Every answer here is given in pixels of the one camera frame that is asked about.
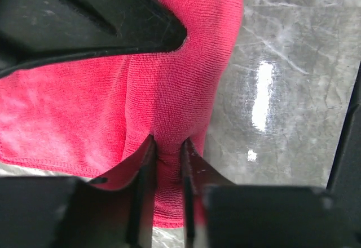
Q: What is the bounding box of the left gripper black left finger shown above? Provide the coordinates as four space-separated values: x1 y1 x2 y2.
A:
1 136 156 247

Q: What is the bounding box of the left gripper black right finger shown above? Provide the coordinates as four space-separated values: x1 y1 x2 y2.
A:
180 140 360 247

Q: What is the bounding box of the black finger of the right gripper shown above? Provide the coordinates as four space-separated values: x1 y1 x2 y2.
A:
1 0 187 77

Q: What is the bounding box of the red towel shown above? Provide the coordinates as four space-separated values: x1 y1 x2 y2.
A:
1 0 243 228

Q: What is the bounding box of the black base beam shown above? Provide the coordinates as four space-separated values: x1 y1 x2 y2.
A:
327 72 360 199

